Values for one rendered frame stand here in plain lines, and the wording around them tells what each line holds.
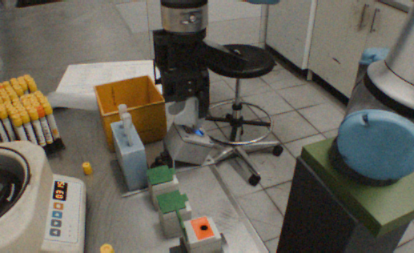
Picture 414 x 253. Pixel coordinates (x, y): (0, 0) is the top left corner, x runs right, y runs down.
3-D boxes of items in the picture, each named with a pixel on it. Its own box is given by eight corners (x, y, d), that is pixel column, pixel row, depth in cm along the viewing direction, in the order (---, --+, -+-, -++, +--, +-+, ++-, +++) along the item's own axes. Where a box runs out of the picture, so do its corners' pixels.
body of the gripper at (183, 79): (154, 86, 65) (149, 25, 58) (198, 78, 67) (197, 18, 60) (166, 107, 59) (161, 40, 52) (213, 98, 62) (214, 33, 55)
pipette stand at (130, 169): (158, 186, 66) (153, 146, 60) (122, 198, 64) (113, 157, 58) (142, 155, 73) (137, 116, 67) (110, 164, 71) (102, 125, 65)
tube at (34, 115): (45, 154, 73) (32, 113, 66) (39, 152, 73) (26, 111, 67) (50, 150, 74) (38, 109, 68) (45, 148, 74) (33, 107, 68)
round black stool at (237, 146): (291, 158, 205) (310, 57, 167) (235, 205, 176) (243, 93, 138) (227, 122, 235) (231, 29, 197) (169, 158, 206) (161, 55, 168)
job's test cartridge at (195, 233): (220, 259, 51) (221, 234, 48) (190, 268, 50) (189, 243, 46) (211, 238, 55) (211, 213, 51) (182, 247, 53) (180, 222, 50)
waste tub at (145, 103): (169, 139, 78) (166, 101, 72) (110, 154, 74) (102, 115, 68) (152, 109, 88) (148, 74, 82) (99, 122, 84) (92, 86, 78)
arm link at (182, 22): (198, -7, 58) (216, 6, 52) (198, 19, 61) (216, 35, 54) (154, -2, 56) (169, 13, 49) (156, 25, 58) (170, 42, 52)
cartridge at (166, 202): (192, 231, 57) (191, 205, 54) (166, 239, 56) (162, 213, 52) (184, 214, 60) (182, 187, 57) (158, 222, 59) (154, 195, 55)
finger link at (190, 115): (172, 135, 68) (169, 94, 62) (200, 129, 70) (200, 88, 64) (177, 145, 66) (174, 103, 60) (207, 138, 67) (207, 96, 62)
